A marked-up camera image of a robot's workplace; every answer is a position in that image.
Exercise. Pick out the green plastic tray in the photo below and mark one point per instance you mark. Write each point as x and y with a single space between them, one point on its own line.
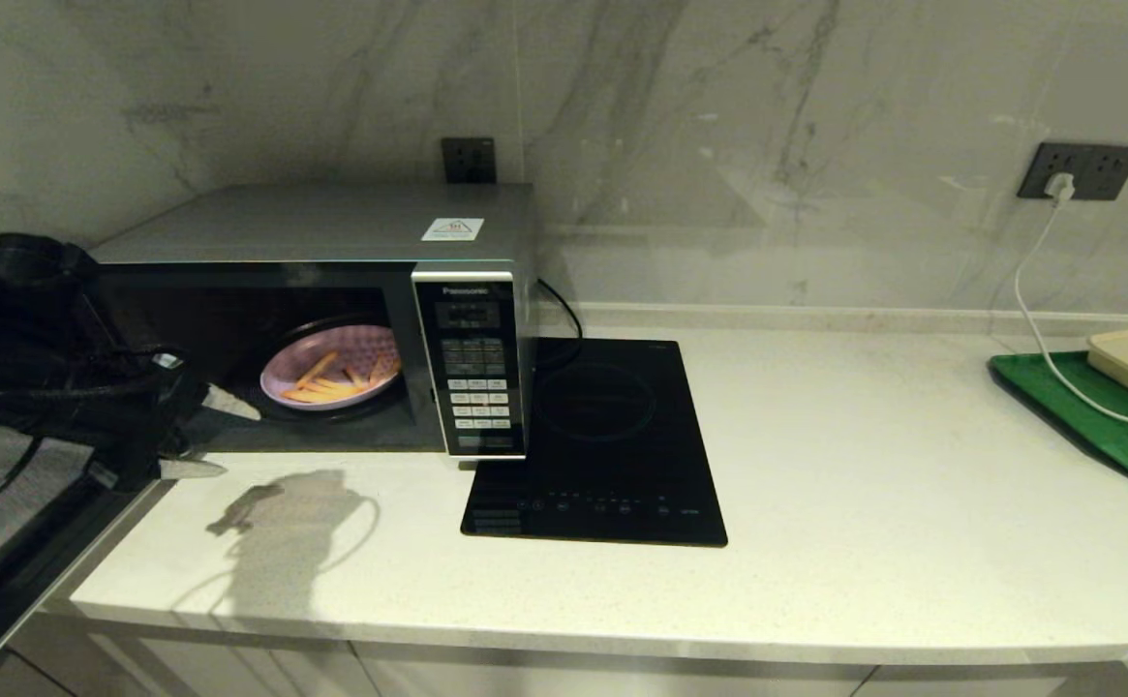
1125 450

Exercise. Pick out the grey cabinet corner panel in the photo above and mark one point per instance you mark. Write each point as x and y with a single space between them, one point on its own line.
21 682

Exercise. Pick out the white warning sticker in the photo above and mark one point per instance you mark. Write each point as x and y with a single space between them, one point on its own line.
453 229

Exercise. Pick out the silver Panasonic microwave oven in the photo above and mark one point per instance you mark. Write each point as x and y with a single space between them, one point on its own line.
312 227

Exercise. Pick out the black induction cooktop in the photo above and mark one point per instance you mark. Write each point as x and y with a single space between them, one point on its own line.
622 407

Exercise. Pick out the dark single wall outlet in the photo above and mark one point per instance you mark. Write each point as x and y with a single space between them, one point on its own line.
469 161

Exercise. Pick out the dark wide wall outlet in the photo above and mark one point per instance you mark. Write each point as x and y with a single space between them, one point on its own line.
1101 170

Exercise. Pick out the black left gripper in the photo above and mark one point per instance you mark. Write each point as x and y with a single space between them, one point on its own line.
152 426

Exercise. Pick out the white power plug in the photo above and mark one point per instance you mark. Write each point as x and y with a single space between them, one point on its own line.
1058 186

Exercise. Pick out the lilac round plate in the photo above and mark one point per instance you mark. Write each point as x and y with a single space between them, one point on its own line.
350 339

